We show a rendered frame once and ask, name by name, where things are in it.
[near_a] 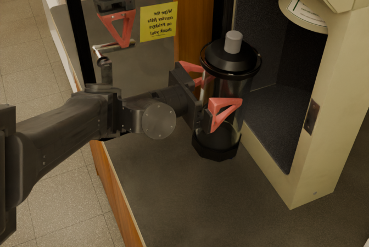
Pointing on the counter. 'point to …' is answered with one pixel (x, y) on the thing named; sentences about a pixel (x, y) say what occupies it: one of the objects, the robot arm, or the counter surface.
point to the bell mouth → (301, 13)
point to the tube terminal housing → (324, 101)
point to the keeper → (311, 117)
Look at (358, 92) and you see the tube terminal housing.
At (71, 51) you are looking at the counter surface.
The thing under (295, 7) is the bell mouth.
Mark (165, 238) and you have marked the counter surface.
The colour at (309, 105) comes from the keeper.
